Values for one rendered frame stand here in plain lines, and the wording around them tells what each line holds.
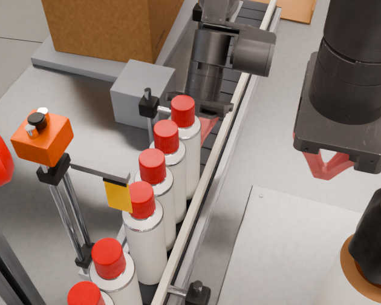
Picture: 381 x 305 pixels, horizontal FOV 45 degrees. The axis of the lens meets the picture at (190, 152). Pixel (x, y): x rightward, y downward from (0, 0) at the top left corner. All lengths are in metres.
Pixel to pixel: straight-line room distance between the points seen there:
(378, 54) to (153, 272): 0.46
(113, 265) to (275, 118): 0.58
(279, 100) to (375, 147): 0.69
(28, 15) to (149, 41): 1.93
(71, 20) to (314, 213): 0.64
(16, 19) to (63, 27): 1.81
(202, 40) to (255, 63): 0.09
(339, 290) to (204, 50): 0.39
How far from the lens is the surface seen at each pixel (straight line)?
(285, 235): 0.76
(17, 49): 2.65
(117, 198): 0.53
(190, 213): 0.72
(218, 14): 0.71
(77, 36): 1.08
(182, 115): 0.63
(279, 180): 0.88
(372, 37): 0.30
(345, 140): 0.34
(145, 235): 0.57
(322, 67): 0.33
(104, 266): 0.50
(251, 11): 1.19
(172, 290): 0.67
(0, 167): 0.27
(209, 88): 0.72
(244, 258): 0.73
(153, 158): 0.57
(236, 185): 0.86
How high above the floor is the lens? 1.53
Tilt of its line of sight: 50 degrees down
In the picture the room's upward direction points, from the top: straight up
